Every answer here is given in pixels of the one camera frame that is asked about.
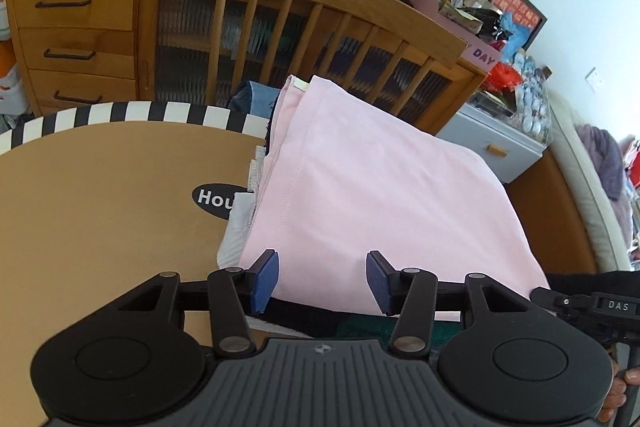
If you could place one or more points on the white cardboard box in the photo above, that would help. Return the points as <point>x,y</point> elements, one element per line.
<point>9,94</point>

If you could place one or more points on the wall socket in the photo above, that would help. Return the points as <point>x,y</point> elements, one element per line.
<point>592,77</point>

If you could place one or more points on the clear box of porcelain cups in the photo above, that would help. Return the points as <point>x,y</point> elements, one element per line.
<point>532,102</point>

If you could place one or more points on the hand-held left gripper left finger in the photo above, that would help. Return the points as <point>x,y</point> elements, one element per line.
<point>265,279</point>

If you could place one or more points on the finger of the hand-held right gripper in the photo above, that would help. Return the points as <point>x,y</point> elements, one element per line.
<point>560,302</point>

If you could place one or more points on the black framed picture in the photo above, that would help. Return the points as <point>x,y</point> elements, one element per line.
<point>520,14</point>

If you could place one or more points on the purple blanket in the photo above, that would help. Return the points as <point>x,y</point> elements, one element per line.
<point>600,152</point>

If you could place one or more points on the person's right hand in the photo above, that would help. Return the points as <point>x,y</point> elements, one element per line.
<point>617,394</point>

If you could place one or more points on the pink gift box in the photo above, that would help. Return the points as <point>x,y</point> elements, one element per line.
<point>480,57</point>

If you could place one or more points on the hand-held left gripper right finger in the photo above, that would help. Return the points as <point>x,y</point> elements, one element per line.
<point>382,282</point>

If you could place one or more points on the orange box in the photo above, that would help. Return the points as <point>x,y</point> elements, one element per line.
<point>6,57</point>

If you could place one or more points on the red plastic bag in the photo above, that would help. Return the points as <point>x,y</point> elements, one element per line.
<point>502,77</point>

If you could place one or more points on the cream sofa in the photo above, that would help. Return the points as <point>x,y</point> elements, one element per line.
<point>590,207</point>

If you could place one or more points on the green and navy knit sweater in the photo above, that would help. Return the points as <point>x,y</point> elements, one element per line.
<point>310,319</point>

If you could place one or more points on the pink and white shirt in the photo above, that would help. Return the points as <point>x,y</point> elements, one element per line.
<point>375,187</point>

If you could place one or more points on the wooden sideboard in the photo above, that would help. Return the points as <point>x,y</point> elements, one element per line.
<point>75,2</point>

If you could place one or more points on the blue denim garment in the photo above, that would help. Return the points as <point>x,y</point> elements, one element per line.
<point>255,99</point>

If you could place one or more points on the grey striped folded garment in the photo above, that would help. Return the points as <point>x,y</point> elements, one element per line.
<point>235,232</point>

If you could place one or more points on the black oval table label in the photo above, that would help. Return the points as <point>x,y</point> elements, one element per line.
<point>210,199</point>

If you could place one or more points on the small pale blue cabinet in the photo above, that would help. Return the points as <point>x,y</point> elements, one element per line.
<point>480,142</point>

